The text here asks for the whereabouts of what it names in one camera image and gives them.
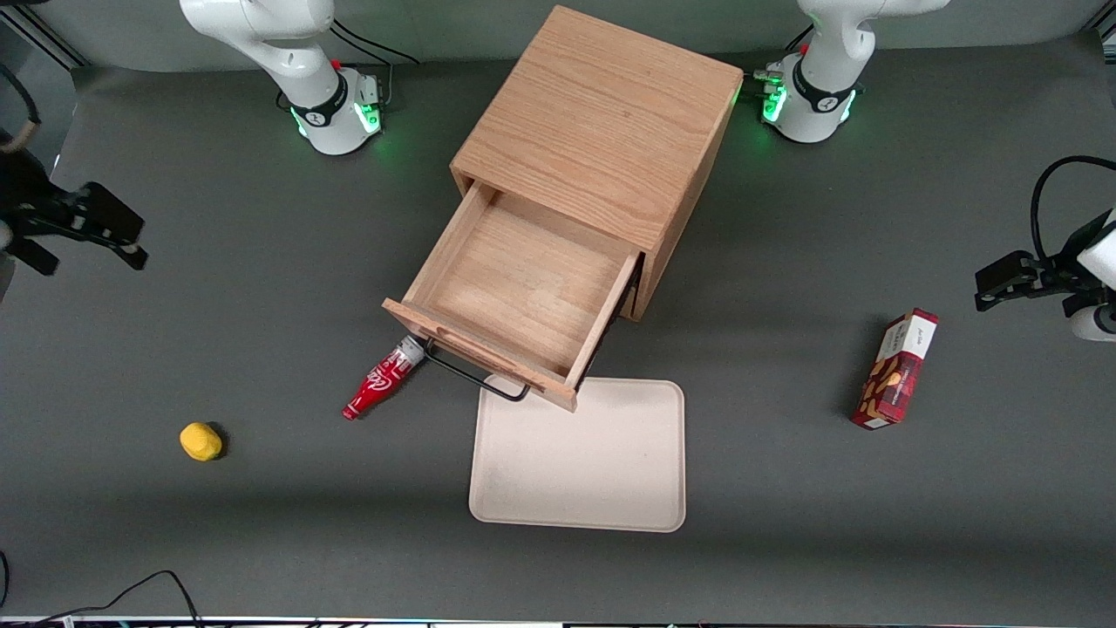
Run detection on wooden drawer with black handle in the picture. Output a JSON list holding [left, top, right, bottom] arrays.
[[382, 179, 643, 413]]

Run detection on beige plastic tray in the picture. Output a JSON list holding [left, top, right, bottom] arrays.
[[469, 375, 686, 533]]

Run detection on wooden drawer cabinet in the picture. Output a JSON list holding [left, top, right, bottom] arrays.
[[450, 4, 745, 322]]

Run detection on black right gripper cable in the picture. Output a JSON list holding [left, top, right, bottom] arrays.
[[0, 65, 41, 154]]

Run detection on black metal drawer handle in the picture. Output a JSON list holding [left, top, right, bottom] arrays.
[[424, 340, 532, 404]]

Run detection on black cable at table edge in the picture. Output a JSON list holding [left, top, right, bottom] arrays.
[[0, 570, 203, 628]]

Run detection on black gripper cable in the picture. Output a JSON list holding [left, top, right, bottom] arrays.
[[0, 65, 41, 154], [1031, 156, 1116, 263]]

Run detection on red cookie box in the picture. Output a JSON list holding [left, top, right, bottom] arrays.
[[852, 308, 940, 430]]

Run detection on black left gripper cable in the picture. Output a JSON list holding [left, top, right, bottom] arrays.
[[1031, 156, 1116, 263]]

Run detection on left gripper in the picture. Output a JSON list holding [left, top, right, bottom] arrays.
[[975, 209, 1116, 317]]

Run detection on aluminium frame rail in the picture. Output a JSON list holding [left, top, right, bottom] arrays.
[[0, 13, 88, 71]]

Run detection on black right arm base cable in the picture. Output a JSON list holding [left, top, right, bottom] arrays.
[[330, 19, 421, 110]]

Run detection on red cola bottle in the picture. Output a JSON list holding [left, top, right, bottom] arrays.
[[342, 338, 429, 421]]

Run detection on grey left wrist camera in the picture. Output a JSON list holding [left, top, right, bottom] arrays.
[[1068, 301, 1116, 343]]

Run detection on yellow lemon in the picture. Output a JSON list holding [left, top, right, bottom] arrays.
[[180, 422, 223, 462]]

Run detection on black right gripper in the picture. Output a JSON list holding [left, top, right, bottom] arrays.
[[0, 153, 149, 276]]

